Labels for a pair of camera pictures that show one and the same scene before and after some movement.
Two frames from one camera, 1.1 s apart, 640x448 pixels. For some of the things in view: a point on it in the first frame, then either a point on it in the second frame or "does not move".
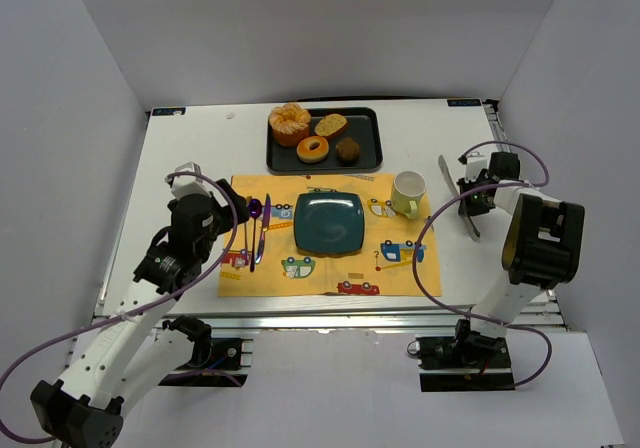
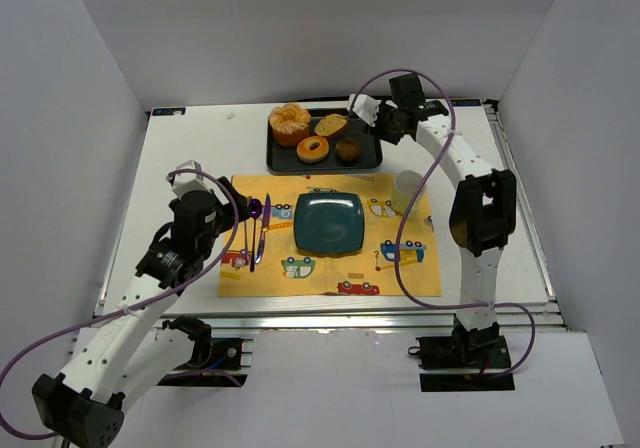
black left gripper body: [226, 208] does not move
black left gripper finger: [240, 203] does not move
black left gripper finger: [242, 211] does not move
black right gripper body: [467, 194] to [379, 122]
